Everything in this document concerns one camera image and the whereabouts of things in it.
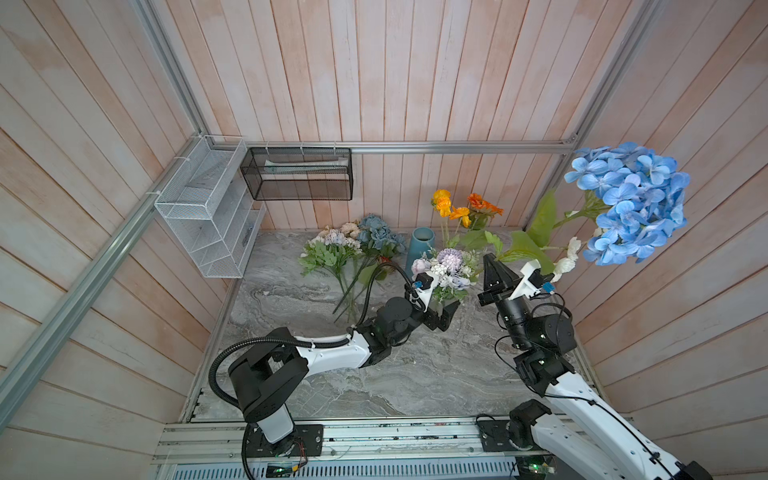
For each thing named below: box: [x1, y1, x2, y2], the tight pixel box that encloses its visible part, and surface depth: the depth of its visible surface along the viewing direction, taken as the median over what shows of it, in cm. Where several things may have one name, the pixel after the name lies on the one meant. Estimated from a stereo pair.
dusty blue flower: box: [332, 214, 407, 314], surface depth 109 cm
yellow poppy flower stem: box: [431, 189, 472, 243], surface depth 73 cm
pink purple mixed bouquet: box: [411, 248, 482, 304], surface depth 72 cm
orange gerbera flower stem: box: [467, 193, 505, 229], surface depth 72 cm
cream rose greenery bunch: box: [298, 221, 363, 320], surface depth 106 cm
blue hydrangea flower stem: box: [500, 141, 690, 275], surface depth 38 cm
